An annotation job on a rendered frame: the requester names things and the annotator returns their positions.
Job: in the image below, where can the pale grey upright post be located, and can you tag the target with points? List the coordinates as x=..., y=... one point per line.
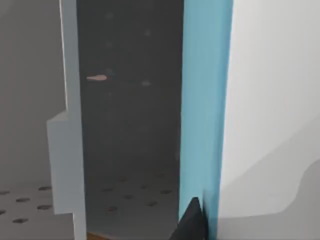
x=72, y=140

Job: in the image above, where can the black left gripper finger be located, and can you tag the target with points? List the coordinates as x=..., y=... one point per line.
x=193, y=225

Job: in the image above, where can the grey pierced drawer inside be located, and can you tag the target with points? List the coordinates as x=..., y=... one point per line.
x=130, y=140

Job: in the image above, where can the light blue panel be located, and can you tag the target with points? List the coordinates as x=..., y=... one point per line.
x=205, y=100

